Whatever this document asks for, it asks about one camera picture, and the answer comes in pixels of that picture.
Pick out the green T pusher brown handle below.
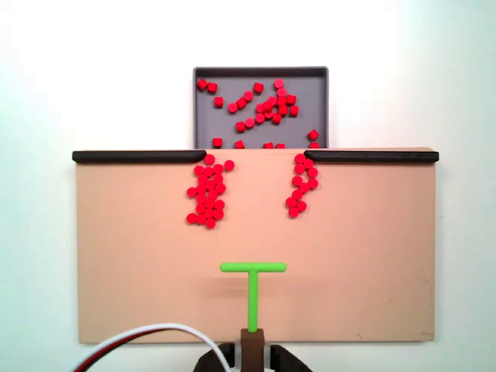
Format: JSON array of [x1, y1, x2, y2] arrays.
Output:
[[219, 262, 288, 372]]

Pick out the beige board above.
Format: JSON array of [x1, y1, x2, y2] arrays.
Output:
[[73, 146, 439, 346]]

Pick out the grey tray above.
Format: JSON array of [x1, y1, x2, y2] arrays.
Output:
[[192, 65, 330, 150]]

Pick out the white red black servo cable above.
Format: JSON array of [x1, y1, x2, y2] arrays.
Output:
[[73, 323, 232, 372]]

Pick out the black rail bar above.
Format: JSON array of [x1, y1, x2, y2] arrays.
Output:
[[71, 150, 208, 164], [304, 150, 440, 164]]

